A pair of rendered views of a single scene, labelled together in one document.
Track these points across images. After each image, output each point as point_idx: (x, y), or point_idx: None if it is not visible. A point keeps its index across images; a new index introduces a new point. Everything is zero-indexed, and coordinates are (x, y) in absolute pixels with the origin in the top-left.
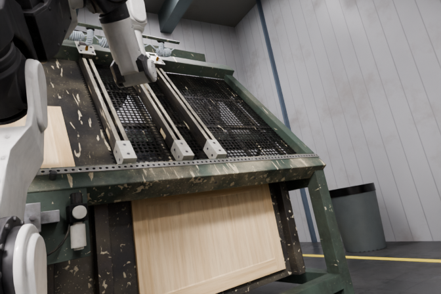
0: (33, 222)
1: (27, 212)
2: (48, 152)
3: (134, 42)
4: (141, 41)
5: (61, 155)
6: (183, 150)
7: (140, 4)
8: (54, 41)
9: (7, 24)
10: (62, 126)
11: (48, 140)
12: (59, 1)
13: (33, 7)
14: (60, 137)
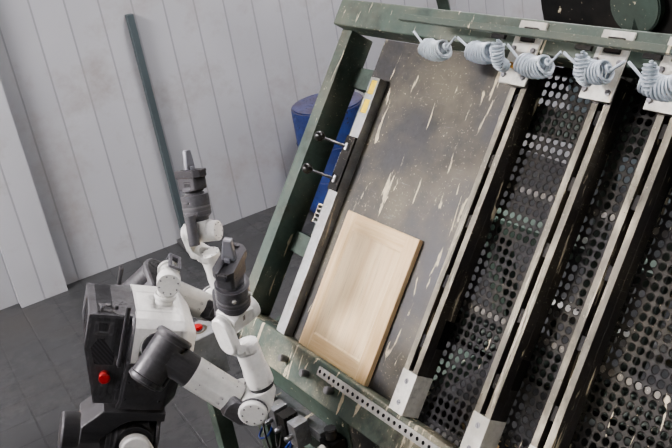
0: (293, 439)
1: (289, 430)
2: (362, 337)
3: (207, 400)
4: (246, 369)
5: (367, 349)
6: (466, 442)
7: (223, 334)
8: (150, 404)
9: (89, 443)
10: (396, 292)
11: (372, 315)
12: (136, 381)
13: (116, 402)
14: (383, 314)
